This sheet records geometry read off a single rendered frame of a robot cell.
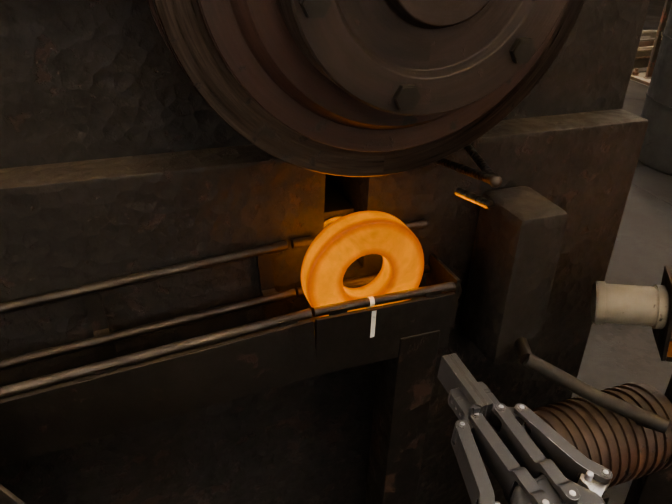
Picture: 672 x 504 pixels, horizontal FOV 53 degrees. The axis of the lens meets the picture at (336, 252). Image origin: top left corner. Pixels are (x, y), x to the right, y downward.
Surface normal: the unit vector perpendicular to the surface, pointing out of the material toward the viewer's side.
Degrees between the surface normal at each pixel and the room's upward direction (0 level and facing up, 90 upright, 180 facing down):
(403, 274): 90
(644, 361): 0
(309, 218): 90
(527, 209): 0
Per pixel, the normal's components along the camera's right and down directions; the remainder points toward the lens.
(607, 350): 0.04, -0.87
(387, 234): 0.34, 0.47
